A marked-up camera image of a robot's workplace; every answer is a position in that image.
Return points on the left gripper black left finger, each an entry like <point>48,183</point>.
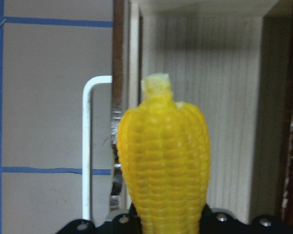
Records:
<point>124,223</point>

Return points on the wooden drawer with white handle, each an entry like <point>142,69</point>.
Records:
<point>231,58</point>

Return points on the yellow toy corn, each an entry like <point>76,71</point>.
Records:
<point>163,148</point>

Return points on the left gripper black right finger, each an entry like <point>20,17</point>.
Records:
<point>220,221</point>

